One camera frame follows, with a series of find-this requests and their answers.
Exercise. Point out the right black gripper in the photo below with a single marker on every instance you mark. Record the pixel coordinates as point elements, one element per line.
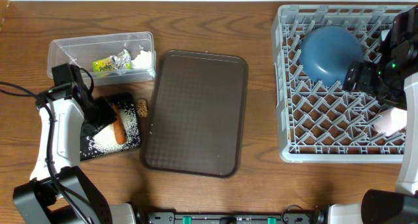
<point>366,71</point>

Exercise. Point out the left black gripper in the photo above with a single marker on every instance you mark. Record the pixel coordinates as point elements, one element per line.
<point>110,117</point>

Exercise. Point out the orange carrot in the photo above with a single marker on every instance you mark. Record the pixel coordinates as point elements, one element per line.
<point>118,127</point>

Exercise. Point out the dark blue plate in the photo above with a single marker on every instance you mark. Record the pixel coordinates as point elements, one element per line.
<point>328,52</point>

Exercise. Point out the brown dried mushroom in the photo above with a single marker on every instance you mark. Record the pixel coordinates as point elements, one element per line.
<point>142,108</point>

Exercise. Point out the pink plastic cup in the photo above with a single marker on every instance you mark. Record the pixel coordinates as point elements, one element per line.
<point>391,121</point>

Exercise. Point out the yellow foil snack wrapper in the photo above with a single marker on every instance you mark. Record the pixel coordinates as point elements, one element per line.
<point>120,62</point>

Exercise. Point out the white tissue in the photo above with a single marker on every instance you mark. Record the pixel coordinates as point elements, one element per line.
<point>143,60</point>

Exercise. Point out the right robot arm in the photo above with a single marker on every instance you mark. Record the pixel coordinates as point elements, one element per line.
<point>392,80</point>

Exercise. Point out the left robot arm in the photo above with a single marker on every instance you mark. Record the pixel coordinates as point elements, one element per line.
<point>58,191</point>

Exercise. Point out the black waste tray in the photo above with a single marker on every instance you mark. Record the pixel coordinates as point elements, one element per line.
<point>130,103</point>

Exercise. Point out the grey dishwasher rack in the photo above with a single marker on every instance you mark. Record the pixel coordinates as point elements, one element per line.
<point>319,123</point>

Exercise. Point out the white rice pile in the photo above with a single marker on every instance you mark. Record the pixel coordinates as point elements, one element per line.
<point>106,140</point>

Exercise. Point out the clear plastic bin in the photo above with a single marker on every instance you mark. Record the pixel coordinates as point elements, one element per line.
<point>82,51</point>

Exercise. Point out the dark brown serving tray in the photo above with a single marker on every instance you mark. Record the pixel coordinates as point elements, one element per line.
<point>197,113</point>

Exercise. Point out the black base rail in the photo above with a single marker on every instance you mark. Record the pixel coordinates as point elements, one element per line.
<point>178,218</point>

